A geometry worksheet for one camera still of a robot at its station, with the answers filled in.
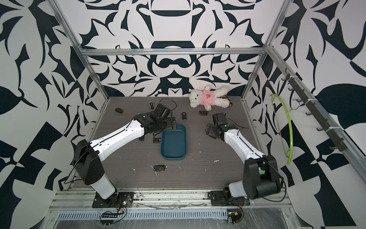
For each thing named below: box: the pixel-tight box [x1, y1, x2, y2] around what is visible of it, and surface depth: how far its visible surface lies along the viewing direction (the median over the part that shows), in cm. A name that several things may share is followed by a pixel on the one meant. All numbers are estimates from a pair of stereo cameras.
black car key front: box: [153, 164, 168, 172], surface depth 85 cm
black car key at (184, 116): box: [181, 111, 187, 121], surface depth 110 cm
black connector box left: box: [100, 213, 119, 226], surface depth 74 cm
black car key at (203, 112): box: [198, 110, 208, 116], surface depth 112 cm
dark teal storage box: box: [160, 124, 188, 161], surface depth 95 cm
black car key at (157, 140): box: [152, 137, 162, 144], surface depth 96 cm
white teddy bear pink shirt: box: [189, 83, 231, 112], surface depth 113 cm
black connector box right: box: [227, 211, 241, 224], surface depth 73 cm
